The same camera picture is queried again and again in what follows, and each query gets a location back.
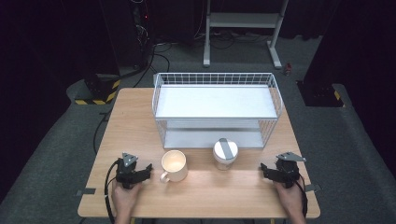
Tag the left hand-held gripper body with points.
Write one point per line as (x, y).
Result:
(126, 174)

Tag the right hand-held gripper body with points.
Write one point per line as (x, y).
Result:
(288, 172)

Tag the cream ceramic mug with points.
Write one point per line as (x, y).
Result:
(173, 166)

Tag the clear jar with white lid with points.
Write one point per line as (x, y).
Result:
(225, 154)

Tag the person's left hand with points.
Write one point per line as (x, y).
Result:
(124, 199)

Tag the person's right hand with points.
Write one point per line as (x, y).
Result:
(291, 199)

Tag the grey tape strip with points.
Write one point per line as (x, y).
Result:
(85, 192)
(313, 188)

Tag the black base with yellow stripes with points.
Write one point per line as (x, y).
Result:
(99, 93)
(320, 95)

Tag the small red floor object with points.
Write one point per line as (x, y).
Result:
(288, 69)

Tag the black equipment tower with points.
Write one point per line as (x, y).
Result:
(124, 34)

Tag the white metal stand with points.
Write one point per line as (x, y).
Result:
(243, 19)

